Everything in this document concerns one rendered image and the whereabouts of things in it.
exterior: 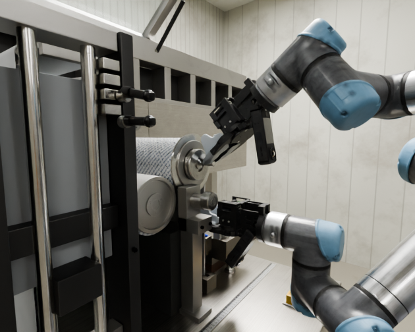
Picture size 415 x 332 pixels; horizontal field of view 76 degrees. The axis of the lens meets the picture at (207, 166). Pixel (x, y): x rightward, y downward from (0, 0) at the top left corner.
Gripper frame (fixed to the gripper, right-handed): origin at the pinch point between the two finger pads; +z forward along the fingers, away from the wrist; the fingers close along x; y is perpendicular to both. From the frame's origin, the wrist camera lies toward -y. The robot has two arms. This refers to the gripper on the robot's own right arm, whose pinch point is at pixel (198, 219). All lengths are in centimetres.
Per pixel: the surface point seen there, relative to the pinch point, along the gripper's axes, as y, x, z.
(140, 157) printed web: 17.5, 12.2, 8.6
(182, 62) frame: 52, -29, 30
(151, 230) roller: 3.4, 19.4, -3.0
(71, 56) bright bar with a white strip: 33.7, 35.4, -5.5
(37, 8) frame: 34, 44, -16
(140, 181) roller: 13.7, 20.9, -1.7
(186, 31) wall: 139, -183, 160
